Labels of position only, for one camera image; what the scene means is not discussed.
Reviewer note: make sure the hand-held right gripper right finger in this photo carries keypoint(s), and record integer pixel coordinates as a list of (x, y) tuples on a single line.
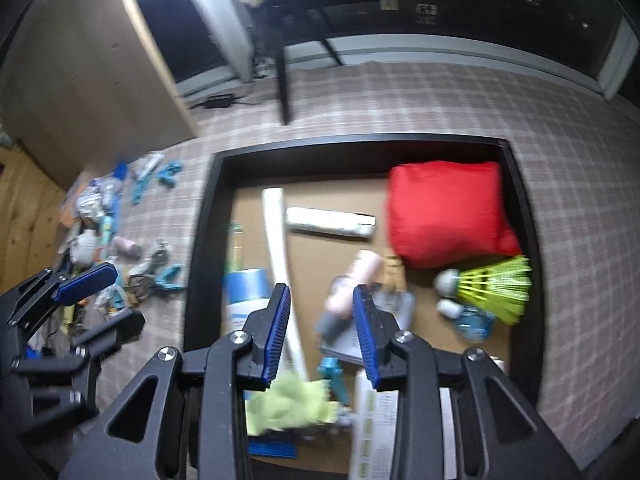
[(367, 340)]

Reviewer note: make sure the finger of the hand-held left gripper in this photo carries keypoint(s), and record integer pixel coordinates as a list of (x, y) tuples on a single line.
[(115, 330), (85, 282)]

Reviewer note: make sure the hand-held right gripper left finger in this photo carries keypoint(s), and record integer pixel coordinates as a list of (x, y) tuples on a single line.
[(280, 335)]

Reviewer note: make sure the white blue lotion bottle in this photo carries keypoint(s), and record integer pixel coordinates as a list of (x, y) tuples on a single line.
[(245, 295)]

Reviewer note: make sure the pink tube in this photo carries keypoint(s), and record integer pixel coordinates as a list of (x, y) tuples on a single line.
[(357, 272)]

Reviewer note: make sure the white bead massager stick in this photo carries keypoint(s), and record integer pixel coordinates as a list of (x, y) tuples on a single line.
[(280, 240)]

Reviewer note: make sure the small blue bottle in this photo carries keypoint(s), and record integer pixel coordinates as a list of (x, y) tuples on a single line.
[(472, 322)]

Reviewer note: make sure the black tray with cardboard base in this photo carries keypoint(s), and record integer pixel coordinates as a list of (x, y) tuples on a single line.
[(210, 240)]

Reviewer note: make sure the blue plastic clip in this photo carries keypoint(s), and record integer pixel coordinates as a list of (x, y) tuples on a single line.
[(170, 280), (170, 172)]

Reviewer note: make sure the red fabric pouch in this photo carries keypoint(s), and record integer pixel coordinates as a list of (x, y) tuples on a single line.
[(445, 210)]

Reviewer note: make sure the white cup mask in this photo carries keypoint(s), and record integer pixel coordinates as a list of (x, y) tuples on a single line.
[(84, 249)]

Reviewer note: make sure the clear plastic case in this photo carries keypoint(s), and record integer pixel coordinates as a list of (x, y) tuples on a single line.
[(395, 305)]

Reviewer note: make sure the teal plastic clip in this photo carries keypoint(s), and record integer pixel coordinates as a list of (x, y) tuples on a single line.
[(332, 375)]

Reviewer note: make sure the small pink roll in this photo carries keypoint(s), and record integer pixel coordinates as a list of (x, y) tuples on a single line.
[(126, 248)]

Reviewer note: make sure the yellow green cloth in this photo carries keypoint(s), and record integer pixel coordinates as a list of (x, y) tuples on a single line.
[(285, 402)]

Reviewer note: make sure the orange packet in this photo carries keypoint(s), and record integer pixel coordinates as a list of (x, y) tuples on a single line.
[(67, 215)]

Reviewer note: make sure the white plug adapter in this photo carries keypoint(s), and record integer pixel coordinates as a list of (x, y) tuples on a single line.
[(159, 254)]

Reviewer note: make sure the white printed packet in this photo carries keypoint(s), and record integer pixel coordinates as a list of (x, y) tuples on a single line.
[(90, 202)]

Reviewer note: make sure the white paper leaflet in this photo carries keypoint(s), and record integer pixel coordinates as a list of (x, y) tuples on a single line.
[(372, 425)]

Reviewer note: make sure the green stick packet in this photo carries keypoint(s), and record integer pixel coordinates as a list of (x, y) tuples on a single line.
[(234, 255)]

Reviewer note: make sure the blue comb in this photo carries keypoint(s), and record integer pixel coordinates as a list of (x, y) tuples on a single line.
[(272, 447)]

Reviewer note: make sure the blue round cap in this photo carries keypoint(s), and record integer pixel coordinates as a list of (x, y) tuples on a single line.
[(121, 170)]

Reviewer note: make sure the white tube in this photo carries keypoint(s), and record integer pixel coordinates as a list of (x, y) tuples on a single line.
[(325, 221)]

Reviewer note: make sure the white snack packet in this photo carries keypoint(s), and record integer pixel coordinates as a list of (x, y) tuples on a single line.
[(147, 166)]

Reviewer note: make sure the yellow green shuttlecock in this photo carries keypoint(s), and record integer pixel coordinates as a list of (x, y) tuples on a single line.
[(490, 287)]

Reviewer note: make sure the light wooden cabinet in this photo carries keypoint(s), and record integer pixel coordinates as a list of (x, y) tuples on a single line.
[(90, 85)]

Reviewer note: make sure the black power strip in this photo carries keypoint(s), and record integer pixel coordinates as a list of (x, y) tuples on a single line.
[(219, 101)]

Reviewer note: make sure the black table leg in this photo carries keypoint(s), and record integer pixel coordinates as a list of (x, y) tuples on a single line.
[(284, 85)]

